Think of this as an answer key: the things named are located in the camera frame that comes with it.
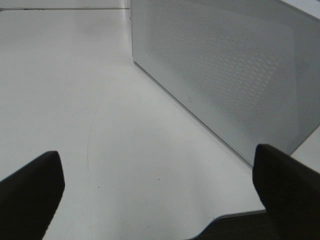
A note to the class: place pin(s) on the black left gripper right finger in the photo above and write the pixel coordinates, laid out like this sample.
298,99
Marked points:
289,191

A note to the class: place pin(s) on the white microwave oven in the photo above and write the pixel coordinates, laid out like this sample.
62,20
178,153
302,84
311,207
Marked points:
308,153

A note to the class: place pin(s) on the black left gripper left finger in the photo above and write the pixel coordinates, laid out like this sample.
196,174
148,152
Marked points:
29,198

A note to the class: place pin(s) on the white microwave door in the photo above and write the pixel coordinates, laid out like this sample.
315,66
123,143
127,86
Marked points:
248,69

